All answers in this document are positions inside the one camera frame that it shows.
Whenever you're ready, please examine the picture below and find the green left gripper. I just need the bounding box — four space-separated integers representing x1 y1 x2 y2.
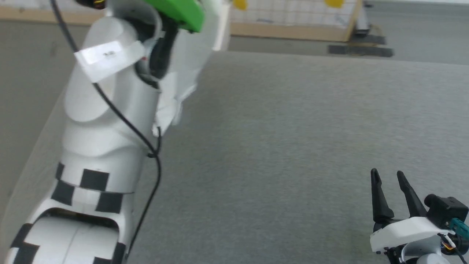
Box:
144 0 205 80

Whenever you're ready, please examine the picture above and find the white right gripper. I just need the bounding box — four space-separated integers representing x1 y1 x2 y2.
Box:
369 168 450 254

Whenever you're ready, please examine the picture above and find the white long-sleeve shirt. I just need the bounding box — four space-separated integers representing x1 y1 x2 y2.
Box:
154 0 230 137

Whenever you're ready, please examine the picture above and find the black floor plate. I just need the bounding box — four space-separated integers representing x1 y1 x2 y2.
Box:
328 44 395 58

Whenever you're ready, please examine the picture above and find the grey metal panel stand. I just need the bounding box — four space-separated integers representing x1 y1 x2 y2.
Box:
354 7 375 37

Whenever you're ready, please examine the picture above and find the teal cable connector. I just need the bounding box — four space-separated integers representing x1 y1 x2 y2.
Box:
450 218 469 239

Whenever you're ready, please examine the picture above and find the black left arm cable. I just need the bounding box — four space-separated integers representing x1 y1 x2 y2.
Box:
49 0 162 257

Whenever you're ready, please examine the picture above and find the lemon print wall panel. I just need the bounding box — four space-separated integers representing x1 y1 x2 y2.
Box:
0 0 364 43

